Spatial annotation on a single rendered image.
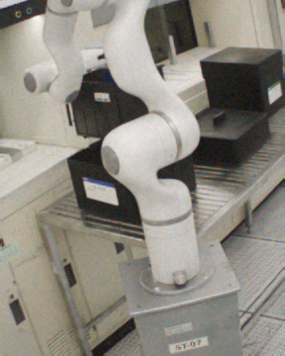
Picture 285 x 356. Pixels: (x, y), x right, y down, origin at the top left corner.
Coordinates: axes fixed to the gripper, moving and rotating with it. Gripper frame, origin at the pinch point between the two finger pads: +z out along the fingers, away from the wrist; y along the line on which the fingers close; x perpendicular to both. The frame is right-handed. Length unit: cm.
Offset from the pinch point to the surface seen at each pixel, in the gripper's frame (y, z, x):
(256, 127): 16, 47, -41
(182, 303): 53, -41, -50
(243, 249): -28, 87, -125
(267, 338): 26, 30, -125
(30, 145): -49, -4, -35
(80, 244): -29, -7, -71
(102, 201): -0.1, -14.5, -43.6
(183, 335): 52, -42, -61
